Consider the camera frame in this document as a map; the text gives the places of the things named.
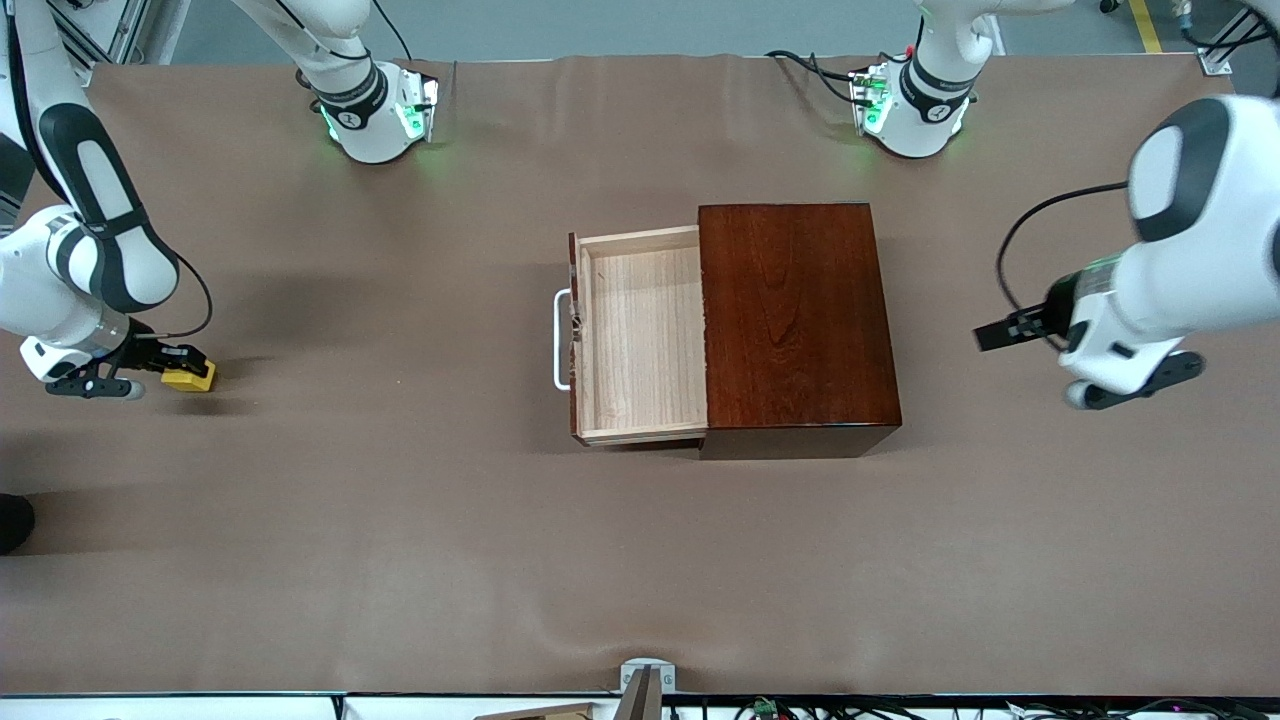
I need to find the aluminium frame profile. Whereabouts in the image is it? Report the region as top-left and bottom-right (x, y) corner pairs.
(50, 0), (151, 87)
(1198, 0), (1280, 77)

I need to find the black shoe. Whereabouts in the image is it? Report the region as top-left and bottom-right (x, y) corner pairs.
(0, 493), (36, 556)

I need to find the wooden board piece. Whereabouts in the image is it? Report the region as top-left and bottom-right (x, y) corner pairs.
(473, 702), (598, 720)

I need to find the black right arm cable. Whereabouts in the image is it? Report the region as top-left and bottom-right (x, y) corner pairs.
(5, 0), (351, 341)

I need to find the yellow floor tape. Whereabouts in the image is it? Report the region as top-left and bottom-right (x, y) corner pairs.
(1128, 0), (1163, 54)

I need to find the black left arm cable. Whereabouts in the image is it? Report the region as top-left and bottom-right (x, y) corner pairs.
(996, 0), (1280, 351)

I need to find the dark brown wooden cabinet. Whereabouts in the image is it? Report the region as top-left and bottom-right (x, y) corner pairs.
(697, 202), (904, 461)

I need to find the light wood drawer white handle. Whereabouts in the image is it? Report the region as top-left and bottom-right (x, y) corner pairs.
(553, 226), (709, 448)

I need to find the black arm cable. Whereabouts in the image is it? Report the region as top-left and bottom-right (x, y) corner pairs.
(996, 0), (1280, 351)
(5, 0), (351, 341)

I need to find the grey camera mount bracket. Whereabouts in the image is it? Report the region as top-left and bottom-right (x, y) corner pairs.
(620, 657), (677, 720)

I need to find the black base cable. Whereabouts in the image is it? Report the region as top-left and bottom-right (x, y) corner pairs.
(375, 0), (414, 63)
(808, 55), (867, 107)
(765, 48), (863, 83)

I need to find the brown table cloth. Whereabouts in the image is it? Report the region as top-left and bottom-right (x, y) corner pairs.
(0, 52), (1280, 698)

